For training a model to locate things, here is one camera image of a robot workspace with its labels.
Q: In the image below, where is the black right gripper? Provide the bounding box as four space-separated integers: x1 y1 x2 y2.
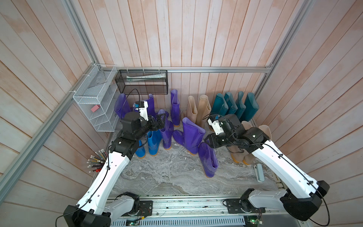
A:
203 133 236 150

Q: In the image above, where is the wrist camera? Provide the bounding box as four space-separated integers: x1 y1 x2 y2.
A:
207 116 224 136
133 101 148 122

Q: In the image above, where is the lilac purple boot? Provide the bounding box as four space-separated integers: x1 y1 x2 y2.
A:
158 109 174 149
172 117 206 155

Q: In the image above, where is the vented grille strip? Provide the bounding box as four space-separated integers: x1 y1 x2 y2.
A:
111 216 246 227

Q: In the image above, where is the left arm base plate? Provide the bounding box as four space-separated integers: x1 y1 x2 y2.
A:
123 200 153 217

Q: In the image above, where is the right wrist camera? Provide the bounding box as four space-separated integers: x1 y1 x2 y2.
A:
207 116 224 136

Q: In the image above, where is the large blue boot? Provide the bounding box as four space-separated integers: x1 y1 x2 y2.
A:
147 130 162 156

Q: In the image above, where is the large beige boot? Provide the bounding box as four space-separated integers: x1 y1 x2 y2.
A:
243 125 272 165

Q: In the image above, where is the large purple boot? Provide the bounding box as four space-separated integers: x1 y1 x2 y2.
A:
198 142 219 178

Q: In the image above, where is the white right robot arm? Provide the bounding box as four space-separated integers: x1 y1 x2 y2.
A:
204 114 330 221

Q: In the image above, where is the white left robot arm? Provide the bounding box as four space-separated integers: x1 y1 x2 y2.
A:
62 112 167 227

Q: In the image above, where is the black mesh wall basket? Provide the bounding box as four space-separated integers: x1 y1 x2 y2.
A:
115 69 169 95

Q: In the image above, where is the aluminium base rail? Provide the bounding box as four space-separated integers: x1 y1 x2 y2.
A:
71 194 307 220

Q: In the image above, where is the pencil bundle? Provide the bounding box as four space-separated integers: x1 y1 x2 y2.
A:
87 149 108 173

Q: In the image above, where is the white wire wall shelf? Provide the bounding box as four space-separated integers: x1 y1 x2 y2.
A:
73 64 120 132

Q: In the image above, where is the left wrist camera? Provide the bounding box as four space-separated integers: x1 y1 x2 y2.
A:
133 101 148 122

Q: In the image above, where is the grey white remote right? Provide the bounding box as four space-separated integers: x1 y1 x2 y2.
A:
253 163 265 183

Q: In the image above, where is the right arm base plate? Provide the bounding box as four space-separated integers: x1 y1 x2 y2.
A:
222 199 266 214

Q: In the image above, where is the small blue boot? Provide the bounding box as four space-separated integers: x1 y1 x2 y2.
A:
135 140 146 159

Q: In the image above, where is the pink eraser block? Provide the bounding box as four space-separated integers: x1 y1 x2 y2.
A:
91 105 100 113

